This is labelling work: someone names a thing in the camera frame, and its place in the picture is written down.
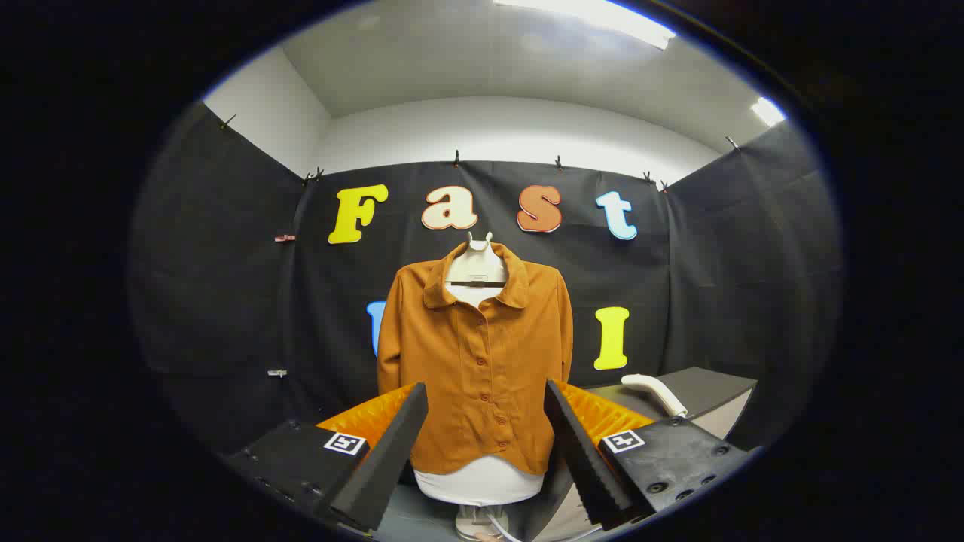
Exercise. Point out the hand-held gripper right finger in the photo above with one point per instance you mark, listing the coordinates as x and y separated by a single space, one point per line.
584 459

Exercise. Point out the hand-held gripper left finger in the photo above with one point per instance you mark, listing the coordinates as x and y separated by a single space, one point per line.
384 467

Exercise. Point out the white garment steamer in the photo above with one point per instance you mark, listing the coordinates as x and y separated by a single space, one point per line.
655 390

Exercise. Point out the brown button shirt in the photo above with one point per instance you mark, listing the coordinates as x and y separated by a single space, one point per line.
482 361

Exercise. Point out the clear mannequin stand base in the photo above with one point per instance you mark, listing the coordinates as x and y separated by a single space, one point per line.
474 523

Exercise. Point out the white mannequin torso form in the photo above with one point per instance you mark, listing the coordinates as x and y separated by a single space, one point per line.
474 263

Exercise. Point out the black backdrop cloth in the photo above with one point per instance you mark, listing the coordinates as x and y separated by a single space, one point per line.
226 286

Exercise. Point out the small ceiling light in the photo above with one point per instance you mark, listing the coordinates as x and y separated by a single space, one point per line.
767 111

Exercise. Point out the long ceiling light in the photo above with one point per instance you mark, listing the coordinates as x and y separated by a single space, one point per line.
602 16

